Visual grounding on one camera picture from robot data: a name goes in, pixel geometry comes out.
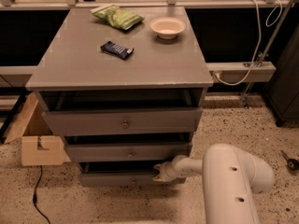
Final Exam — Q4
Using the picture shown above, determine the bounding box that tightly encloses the black floor cable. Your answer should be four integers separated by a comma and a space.
32, 165, 51, 224

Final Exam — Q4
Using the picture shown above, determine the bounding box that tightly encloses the white bowl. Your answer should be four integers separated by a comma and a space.
149, 17, 186, 39

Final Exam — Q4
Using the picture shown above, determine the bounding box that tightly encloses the grey metal rail frame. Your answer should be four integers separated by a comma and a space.
0, 0, 299, 89

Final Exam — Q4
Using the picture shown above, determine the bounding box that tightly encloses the grey middle drawer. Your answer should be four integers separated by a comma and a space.
66, 142, 192, 162

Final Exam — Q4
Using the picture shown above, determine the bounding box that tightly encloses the cardboard box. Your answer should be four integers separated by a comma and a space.
5, 93, 70, 166

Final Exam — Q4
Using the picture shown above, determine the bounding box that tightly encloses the grey top drawer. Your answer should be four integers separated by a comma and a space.
42, 108, 202, 136

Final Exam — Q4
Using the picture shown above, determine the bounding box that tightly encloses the green chip bag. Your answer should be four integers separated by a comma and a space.
91, 5, 144, 31

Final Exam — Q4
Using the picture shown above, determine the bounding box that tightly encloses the dark blue snack bar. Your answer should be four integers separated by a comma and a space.
100, 41, 134, 60

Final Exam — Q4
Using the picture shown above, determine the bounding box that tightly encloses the white hanging cable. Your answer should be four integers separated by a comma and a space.
213, 0, 284, 87

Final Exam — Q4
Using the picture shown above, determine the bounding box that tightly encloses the black caster wheel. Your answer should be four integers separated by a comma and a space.
281, 151, 299, 171

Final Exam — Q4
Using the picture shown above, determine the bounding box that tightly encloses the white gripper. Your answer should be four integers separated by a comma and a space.
152, 161, 181, 182

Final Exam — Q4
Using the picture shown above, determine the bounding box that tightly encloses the grey drawer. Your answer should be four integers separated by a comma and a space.
42, 108, 202, 136
66, 142, 192, 162
78, 160, 185, 187

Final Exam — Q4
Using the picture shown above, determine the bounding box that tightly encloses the dark robot base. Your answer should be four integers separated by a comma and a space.
264, 26, 299, 127

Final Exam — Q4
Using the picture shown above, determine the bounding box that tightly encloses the slanted metal pole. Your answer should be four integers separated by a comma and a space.
239, 0, 299, 109

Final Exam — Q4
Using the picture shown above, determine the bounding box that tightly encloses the grey bottom drawer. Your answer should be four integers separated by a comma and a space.
78, 160, 185, 187

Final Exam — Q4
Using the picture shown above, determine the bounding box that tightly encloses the grey drawer cabinet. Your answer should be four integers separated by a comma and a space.
26, 7, 212, 187

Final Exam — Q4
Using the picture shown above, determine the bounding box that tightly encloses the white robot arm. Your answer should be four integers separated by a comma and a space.
153, 144, 275, 224

